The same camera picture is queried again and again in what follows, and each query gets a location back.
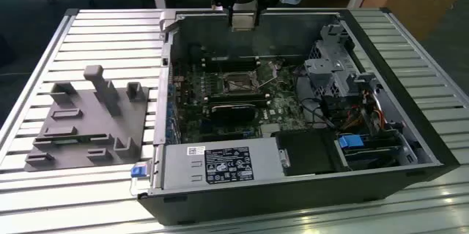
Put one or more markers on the grey power supply unit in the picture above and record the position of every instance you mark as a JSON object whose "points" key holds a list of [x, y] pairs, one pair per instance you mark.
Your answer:
{"points": [[179, 162]]}

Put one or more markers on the grey metal drive cage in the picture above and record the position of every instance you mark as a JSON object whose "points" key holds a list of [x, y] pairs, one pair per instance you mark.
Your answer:
{"points": [[329, 66]]}

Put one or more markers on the grey plastic parts rack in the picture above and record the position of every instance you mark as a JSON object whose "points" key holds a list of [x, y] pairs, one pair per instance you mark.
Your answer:
{"points": [[91, 124]]}

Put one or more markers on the green motherboard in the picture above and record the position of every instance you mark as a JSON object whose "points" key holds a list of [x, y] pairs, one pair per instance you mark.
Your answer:
{"points": [[285, 107]]}

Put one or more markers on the black RAM slot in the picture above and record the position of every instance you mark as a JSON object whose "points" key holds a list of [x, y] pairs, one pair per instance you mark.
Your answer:
{"points": [[235, 62], [235, 68], [235, 65], [235, 59], [237, 100], [237, 96]]}

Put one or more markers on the blue case latch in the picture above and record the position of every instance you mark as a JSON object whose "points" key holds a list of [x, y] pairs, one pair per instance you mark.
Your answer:
{"points": [[137, 170]]}

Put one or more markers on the black graphics card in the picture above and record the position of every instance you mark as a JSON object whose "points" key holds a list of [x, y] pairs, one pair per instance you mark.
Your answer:
{"points": [[235, 113]]}

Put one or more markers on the silver square CPU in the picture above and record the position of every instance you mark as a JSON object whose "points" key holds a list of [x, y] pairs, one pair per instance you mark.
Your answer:
{"points": [[244, 21]]}

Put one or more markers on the black open PC case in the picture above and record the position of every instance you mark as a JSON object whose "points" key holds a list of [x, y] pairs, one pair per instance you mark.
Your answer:
{"points": [[256, 206]]}

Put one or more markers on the small silver heatsink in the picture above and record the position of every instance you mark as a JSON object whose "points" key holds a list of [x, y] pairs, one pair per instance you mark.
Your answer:
{"points": [[272, 129]]}

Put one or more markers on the black plastic shroud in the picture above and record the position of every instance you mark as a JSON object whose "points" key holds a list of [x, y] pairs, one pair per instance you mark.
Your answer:
{"points": [[308, 151]]}

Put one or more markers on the blue disk carrier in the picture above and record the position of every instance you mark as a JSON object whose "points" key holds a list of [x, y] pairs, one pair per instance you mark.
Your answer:
{"points": [[349, 142]]}

